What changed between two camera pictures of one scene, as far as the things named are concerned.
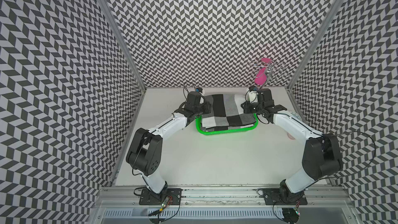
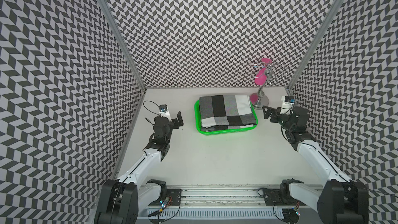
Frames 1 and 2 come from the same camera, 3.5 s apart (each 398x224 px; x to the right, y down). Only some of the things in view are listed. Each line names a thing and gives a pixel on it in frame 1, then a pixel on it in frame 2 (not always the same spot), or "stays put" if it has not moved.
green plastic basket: x=198 y=121 stays put
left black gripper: x=207 y=107 -> x=175 y=124
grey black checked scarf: x=226 y=112 stays put
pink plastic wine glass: x=261 y=74 stays put
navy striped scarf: x=219 y=124 stays put
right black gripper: x=245 y=106 -> x=275 y=112
